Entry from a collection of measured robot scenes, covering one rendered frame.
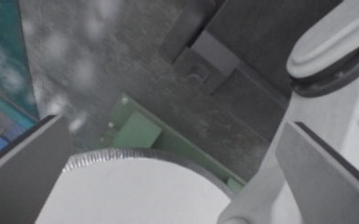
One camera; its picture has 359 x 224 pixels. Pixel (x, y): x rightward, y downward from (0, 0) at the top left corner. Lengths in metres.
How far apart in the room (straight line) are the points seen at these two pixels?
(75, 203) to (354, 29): 0.72
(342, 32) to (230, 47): 0.25
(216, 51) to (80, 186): 0.55
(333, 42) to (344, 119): 0.10
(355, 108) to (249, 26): 0.27
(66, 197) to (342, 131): 0.66
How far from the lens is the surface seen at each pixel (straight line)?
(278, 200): 0.21
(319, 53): 0.30
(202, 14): 0.49
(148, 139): 1.01
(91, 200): 0.70
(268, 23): 0.45
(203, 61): 0.46
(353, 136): 0.25
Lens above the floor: 0.59
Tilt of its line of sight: 39 degrees down
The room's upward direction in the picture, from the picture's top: 151 degrees counter-clockwise
